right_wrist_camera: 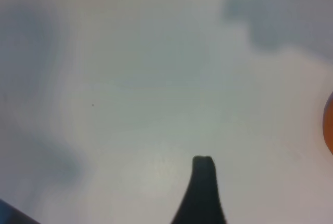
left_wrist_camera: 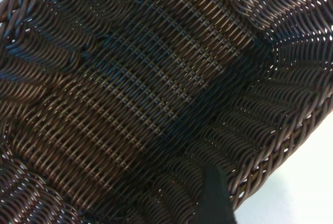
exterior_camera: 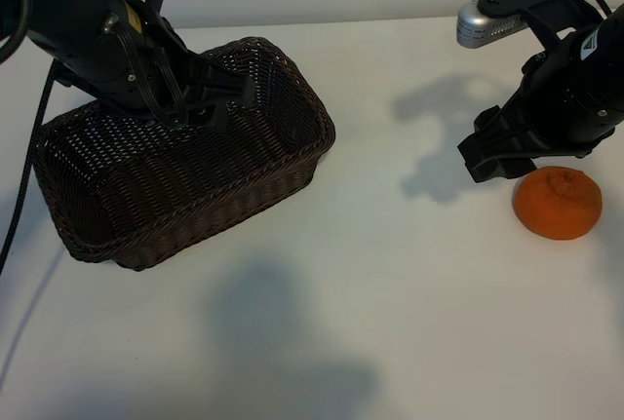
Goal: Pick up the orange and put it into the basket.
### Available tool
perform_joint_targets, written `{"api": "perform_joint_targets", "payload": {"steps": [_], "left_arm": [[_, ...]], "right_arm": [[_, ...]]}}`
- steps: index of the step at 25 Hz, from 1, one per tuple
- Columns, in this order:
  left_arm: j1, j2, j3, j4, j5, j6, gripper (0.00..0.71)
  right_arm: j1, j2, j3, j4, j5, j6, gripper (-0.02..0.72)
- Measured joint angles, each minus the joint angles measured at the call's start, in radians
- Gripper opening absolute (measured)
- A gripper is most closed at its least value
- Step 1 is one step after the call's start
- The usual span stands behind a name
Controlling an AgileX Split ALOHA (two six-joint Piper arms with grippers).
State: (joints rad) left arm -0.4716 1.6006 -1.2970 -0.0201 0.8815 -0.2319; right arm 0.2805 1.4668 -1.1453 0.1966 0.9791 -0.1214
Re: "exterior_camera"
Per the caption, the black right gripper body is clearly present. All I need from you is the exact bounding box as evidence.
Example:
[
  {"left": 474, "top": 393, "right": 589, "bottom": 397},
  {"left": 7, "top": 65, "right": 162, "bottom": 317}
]
[{"left": 480, "top": 19, "right": 624, "bottom": 180}]

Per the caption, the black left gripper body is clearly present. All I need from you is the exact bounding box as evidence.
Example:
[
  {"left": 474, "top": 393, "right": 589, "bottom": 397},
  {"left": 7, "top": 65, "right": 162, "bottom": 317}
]
[{"left": 28, "top": 0, "right": 230, "bottom": 128}]

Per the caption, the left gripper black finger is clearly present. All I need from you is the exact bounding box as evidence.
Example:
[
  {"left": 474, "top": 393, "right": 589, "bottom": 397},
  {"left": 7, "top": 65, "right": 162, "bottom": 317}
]
[
  {"left": 227, "top": 77, "right": 254, "bottom": 113},
  {"left": 189, "top": 103, "right": 231, "bottom": 133}
]

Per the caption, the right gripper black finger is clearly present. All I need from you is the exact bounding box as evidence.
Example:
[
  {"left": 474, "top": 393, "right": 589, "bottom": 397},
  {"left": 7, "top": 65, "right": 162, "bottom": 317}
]
[
  {"left": 475, "top": 106, "right": 501, "bottom": 133},
  {"left": 457, "top": 139, "right": 503, "bottom": 183}
]

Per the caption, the dark brown wicker basket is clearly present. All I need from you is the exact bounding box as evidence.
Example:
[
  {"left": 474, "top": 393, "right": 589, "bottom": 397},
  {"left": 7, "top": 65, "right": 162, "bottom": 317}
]
[{"left": 31, "top": 36, "right": 337, "bottom": 271}]

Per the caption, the orange mandarin fruit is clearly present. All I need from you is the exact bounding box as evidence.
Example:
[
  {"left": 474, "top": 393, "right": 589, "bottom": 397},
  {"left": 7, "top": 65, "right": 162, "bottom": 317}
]
[{"left": 514, "top": 165, "right": 604, "bottom": 242}]

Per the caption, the black gripper wire bundle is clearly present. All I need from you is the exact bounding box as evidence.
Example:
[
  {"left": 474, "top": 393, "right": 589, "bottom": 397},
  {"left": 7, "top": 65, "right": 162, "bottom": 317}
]
[{"left": 104, "top": 24, "right": 189, "bottom": 128}]

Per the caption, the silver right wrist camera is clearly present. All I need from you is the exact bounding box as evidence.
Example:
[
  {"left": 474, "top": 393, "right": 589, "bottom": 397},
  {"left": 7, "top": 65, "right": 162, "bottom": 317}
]
[{"left": 456, "top": 0, "right": 526, "bottom": 46}]

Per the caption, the smooth black arm cable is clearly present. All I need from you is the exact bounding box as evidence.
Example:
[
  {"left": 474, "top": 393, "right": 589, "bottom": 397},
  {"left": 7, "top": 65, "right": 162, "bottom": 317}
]
[{"left": 0, "top": 0, "right": 31, "bottom": 66}]

